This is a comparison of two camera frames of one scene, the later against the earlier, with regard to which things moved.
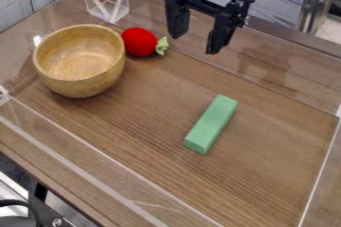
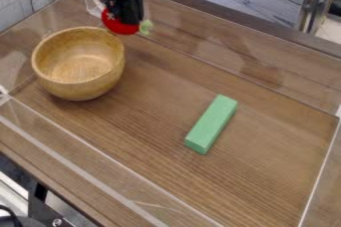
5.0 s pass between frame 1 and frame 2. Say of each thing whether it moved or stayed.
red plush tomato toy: moved
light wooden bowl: stayed
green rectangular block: stayed
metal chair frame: stayed
